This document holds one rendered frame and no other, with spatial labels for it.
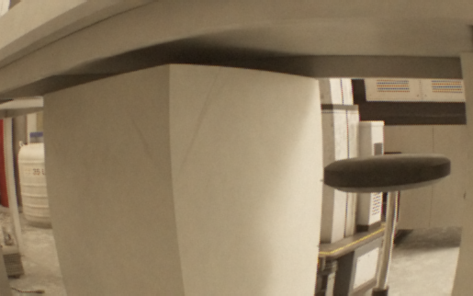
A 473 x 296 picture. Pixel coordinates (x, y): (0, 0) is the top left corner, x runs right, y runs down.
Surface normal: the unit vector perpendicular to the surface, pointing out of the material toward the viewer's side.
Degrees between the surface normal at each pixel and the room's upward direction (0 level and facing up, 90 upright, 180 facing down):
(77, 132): 90
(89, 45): 90
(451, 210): 90
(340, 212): 90
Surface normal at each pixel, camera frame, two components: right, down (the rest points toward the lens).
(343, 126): 0.66, 0.00
